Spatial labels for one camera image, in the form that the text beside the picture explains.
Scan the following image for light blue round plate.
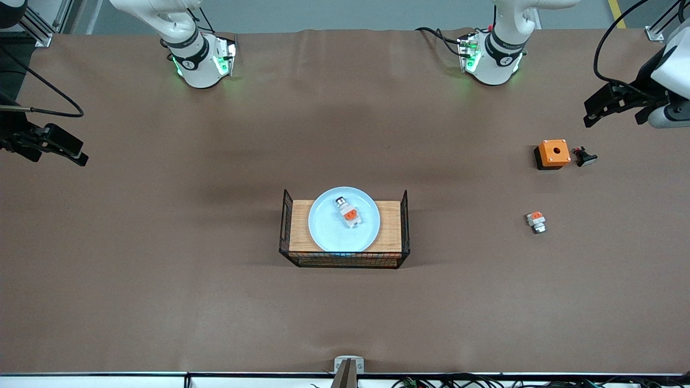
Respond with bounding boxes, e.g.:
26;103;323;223
308;187;381;253

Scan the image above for white orange switch with metal cap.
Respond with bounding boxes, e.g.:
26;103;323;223
335;197;362;229

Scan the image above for black push button head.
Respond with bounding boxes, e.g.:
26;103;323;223
572;146;598;168

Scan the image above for orange button box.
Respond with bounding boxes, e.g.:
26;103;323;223
534;140;571;171

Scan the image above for wooden board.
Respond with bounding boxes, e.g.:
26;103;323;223
288;200;403;254

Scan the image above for brown table cover sheet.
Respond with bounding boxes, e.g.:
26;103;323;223
0;28;690;375

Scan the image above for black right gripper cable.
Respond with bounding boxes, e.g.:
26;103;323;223
0;46;85;118

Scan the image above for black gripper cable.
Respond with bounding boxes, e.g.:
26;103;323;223
593;0;666;92
0;46;85;118

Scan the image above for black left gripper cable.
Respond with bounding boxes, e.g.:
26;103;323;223
593;0;666;92

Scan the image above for aluminium frame profile with bracket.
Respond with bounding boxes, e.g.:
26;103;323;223
645;0;690;42

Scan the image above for black arm base cable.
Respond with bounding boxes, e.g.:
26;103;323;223
415;27;467;57

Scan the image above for black cable bundle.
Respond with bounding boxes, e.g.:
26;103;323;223
310;373;690;388

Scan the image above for black wire basket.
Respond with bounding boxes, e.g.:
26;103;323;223
279;189;411;269

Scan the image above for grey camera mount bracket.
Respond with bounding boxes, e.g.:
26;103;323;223
334;356;365;388

